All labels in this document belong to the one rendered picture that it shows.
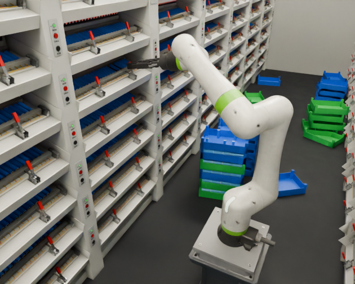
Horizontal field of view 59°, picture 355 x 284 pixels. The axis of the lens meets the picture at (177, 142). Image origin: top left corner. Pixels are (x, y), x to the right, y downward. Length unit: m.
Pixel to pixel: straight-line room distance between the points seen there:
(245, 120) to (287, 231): 1.17
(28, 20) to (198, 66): 0.61
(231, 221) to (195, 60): 0.69
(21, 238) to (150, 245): 0.84
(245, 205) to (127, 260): 0.84
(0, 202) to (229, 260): 0.93
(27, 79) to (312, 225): 1.83
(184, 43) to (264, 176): 0.65
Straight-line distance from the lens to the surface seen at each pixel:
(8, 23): 1.12
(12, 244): 1.36
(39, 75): 1.20
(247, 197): 1.38
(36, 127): 1.25
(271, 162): 1.36
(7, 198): 1.26
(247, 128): 1.13
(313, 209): 2.38
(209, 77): 1.23
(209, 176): 2.18
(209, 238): 1.53
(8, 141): 1.19
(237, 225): 1.42
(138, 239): 2.02
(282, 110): 1.24
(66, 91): 1.29
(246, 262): 1.47
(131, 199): 2.01
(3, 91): 1.11
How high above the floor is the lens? 1.46
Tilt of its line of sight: 29 degrees down
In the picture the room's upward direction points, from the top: straight up
